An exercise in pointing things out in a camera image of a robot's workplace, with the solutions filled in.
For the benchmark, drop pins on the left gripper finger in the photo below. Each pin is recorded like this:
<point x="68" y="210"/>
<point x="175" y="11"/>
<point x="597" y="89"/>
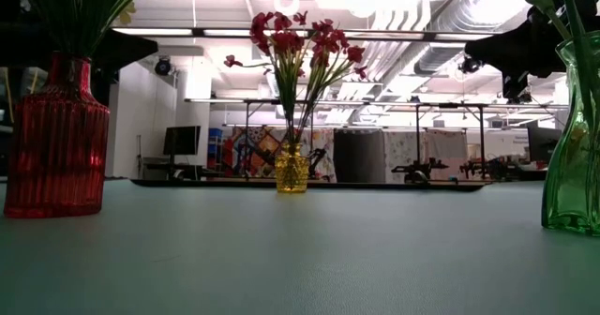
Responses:
<point x="126" y="50"/>

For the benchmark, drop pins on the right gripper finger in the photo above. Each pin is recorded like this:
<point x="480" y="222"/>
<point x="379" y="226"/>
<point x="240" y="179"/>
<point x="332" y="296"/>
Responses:
<point x="490" y="51"/>

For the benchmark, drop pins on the red ribbed glass vase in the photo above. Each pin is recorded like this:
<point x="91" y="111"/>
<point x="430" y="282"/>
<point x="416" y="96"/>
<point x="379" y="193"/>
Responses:
<point x="56" y="155"/>

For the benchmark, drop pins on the black background robot arm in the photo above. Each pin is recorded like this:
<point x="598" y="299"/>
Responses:
<point x="492" y="169"/>
<point x="417" y="172"/>

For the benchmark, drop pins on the green glass vase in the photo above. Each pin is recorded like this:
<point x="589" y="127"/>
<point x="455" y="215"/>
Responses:
<point x="569" y="188"/>

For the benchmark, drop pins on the yellow textured glass vase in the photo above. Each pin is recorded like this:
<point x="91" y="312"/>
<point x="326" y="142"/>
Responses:
<point x="291" y="174"/>

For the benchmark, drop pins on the black ceiling spotlight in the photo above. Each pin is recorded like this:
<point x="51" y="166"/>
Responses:
<point x="163" y="66"/>
<point x="470" y="65"/>

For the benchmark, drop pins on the black computer monitor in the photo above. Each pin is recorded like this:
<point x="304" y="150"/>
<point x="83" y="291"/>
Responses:
<point x="541" y="144"/>
<point x="182" y="140"/>

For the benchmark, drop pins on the blue storage bin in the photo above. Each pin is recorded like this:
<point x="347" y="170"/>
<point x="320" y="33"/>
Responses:
<point x="215" y="141"/>

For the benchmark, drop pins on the white patterned cloth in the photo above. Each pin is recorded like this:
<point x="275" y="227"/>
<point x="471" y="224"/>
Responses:
<point x="403" y="148"/>

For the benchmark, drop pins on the colourful patchwork quilt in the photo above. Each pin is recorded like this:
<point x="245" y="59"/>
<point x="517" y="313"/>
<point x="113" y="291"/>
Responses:
<point x="255" y="148"/>

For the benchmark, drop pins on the black curtain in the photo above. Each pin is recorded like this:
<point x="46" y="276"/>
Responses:
<point x="358" y="155"/>

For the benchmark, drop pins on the teal table mat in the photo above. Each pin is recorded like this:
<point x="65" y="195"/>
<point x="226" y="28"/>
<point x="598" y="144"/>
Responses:
<point x="281" y="259"/>

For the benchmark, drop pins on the black metal rig frame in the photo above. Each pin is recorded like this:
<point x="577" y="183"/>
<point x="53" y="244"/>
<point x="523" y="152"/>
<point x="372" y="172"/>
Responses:
<point x="481" y="127"/>
<point x="247" y="132"/>

